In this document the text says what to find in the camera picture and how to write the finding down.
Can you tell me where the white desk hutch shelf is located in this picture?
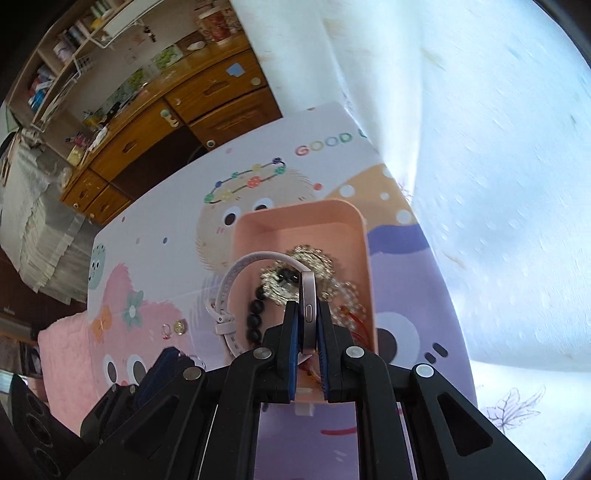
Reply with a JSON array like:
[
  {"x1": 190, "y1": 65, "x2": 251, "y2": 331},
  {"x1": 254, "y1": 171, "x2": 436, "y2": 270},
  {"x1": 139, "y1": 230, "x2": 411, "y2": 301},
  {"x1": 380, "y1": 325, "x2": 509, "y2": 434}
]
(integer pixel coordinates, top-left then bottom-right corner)
[{"x1": 4, "y1": 0, "x2": 163, "y2": 136}]

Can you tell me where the wooden desk with drawers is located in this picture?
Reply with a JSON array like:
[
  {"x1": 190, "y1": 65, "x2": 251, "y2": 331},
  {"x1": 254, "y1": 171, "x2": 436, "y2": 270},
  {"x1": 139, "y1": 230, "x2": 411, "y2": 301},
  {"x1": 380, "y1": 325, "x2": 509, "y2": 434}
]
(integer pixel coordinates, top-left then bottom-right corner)
[{"x1": 60, "y1": 32, "x2": 284, "y2": 223}]

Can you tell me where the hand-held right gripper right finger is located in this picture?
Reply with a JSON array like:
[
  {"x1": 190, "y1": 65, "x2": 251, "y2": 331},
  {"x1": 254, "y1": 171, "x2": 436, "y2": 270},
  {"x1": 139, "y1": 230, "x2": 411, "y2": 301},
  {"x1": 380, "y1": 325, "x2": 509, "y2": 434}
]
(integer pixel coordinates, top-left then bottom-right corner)
[{"x1": 318, "y1": 302, "x2": 546, "y2": 480}]

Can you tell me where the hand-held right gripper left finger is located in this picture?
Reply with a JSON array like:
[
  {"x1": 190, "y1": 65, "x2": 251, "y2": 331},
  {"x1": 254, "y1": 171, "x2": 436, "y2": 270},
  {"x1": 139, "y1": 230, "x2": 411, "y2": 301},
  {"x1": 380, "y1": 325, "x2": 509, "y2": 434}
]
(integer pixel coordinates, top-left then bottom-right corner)
[{"x1": 67, "y1": 300, "x2": 301, "y2": 480}]

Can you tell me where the red patterned paper cup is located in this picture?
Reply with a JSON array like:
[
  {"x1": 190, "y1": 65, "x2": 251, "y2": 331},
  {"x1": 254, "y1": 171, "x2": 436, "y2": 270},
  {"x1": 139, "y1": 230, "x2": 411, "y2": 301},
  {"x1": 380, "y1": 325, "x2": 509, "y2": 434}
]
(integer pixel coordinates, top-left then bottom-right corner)
[{"x1": 196, "y1": 6, "x2": 232, "y2": 45}]

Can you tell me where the red string bracelet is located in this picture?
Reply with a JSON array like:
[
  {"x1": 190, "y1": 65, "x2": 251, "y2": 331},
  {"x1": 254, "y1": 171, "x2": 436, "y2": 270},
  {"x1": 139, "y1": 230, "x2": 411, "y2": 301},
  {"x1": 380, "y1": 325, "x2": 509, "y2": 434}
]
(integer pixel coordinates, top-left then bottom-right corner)
[{"x1": 342, "y1": 309, "x2": 371, "y2": 339}]

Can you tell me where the multi-strand pearl bracelet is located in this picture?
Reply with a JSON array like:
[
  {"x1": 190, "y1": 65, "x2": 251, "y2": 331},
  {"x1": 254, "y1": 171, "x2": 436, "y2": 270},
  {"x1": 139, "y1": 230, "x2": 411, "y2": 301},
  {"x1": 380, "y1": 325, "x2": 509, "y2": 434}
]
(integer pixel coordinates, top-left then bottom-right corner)
[{"x1": 323, "y1": 277, "x2": 368, "y2": 325}]

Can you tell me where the dark bead bracelet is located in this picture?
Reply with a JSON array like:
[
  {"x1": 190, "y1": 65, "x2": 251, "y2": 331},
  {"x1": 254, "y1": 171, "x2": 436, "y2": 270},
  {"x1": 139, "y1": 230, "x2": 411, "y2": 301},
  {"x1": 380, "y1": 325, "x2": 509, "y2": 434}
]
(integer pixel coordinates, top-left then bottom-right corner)
[{"x1": 249, "y1": 265, "x2": 297, "y2": 345}]

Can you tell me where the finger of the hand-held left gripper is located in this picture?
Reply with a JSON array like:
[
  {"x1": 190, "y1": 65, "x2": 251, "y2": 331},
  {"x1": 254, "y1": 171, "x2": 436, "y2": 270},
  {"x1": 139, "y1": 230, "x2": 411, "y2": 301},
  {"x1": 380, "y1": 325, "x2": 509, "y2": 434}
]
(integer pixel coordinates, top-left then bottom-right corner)
[{"x1": 81, "y1": 347, "x2": 186, "y2": 440}]

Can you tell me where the silver wreath brooch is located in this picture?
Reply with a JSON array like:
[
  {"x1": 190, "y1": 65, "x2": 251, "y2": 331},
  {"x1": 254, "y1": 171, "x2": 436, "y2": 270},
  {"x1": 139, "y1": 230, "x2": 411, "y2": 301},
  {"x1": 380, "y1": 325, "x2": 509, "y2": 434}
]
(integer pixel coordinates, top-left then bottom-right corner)
[{"x1": 259, "y1": 244, "x2": 336, "y2": 306}]

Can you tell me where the pink smart watch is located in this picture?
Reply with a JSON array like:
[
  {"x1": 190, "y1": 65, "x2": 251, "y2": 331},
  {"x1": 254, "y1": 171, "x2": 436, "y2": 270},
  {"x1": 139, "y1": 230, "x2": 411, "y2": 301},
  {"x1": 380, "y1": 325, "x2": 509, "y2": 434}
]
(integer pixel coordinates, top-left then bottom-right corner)
[{"x1": 213, "y1": 251, "x2": 324, "y2": 359}]

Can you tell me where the pink plastic box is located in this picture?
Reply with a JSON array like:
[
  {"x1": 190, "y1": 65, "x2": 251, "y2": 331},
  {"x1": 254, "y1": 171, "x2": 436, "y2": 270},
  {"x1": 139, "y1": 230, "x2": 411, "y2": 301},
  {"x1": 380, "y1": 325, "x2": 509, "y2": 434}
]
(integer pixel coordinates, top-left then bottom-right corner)
[{"x1": 230, "y1": 198, "x2": 376, "y2": 403}]

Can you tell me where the white printed curtain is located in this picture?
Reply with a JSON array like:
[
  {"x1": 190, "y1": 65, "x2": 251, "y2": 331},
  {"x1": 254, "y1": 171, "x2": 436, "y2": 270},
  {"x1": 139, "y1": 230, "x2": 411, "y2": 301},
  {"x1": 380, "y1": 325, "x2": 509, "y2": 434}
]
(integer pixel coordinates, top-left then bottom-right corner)
[{"x1": 230, "y1": 0, "x2": 591, "y2": 480}]

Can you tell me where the white lace cloth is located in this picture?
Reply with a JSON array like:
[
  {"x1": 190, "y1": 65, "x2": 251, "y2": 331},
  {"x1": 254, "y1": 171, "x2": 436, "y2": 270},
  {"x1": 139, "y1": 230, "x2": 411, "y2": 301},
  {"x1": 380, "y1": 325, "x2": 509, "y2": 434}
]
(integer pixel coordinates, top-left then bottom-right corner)
[{"x1": 0, "y1": 133, "x2": 94, "y2": 306}]

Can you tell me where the pink fluffy blanket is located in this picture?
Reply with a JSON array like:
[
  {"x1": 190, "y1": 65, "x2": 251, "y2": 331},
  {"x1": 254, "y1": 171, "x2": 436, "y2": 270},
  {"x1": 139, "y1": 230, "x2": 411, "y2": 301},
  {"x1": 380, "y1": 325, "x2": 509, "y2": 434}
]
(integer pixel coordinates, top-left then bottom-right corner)
[{"x1": 37, "y1": 313, "x2": 117, "y2": 435}]

